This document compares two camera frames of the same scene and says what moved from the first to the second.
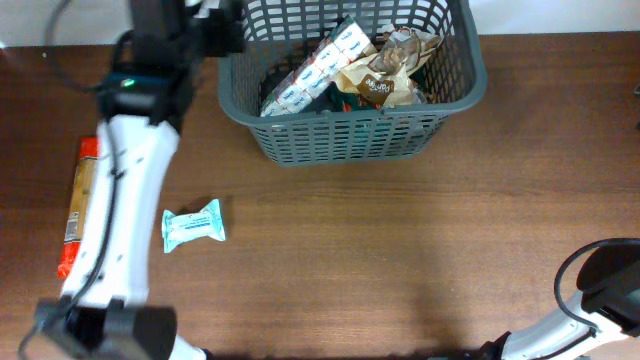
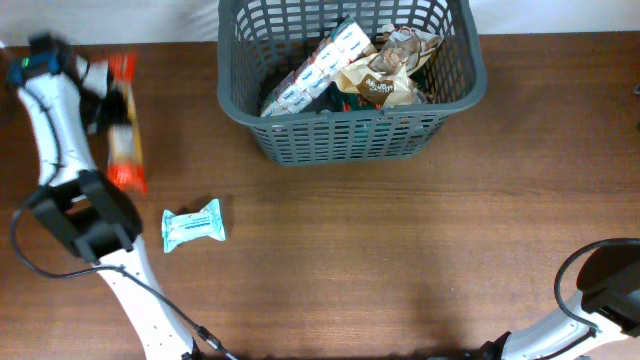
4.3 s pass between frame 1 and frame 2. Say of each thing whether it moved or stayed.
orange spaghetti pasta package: moved
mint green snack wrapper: stayed
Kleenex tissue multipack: stayed
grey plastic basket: stayed
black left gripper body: moved
